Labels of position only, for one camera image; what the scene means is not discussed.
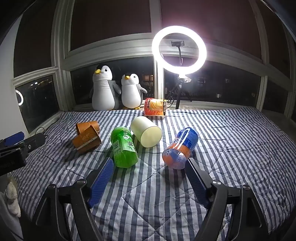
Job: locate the small penguin plush toy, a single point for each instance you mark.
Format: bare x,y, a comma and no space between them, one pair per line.
131,92

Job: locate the brown paper cup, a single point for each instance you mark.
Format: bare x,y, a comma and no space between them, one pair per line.
85,126
86,141

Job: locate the large penguin plush toy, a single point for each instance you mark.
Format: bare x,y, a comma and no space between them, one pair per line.
104,92

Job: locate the orange snack bag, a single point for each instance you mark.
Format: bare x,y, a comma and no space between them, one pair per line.
154,107

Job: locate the white window frame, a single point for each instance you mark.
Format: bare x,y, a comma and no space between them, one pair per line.
158,88

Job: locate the black tripod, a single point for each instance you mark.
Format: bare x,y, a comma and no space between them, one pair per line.
178,97

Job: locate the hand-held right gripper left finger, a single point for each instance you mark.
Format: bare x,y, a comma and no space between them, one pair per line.
101,183

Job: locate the white cup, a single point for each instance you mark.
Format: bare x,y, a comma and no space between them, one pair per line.
148,134

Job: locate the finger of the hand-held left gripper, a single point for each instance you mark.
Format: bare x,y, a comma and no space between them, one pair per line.
14,137
32,141

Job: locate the black phone holder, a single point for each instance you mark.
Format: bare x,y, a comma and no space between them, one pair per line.
177,43

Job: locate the blue white striped blanket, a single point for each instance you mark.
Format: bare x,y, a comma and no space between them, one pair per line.
148,208

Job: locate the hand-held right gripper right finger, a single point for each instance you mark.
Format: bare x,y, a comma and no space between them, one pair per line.
197,182

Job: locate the white fluffy cloth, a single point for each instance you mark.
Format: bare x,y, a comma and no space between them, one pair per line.
11,197

